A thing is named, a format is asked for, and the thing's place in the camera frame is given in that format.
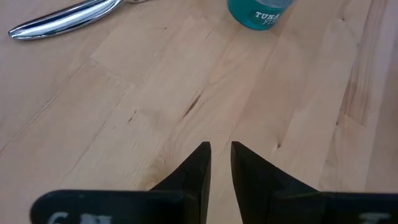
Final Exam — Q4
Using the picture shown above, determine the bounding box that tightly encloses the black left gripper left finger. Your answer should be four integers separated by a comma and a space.
29, 141, 212, 224

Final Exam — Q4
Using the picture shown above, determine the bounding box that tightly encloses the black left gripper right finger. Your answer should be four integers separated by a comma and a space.
230, 141, 398, 224

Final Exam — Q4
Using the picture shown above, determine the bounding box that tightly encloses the wooden shelf board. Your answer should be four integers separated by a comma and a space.
363, 0, 398, 194

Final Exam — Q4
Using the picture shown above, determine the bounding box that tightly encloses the chrome utensil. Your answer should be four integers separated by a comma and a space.
7, 0, 150, 41

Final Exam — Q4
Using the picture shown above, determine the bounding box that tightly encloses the teal tuna fish can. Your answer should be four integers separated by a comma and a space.
226, 0, 297, 31

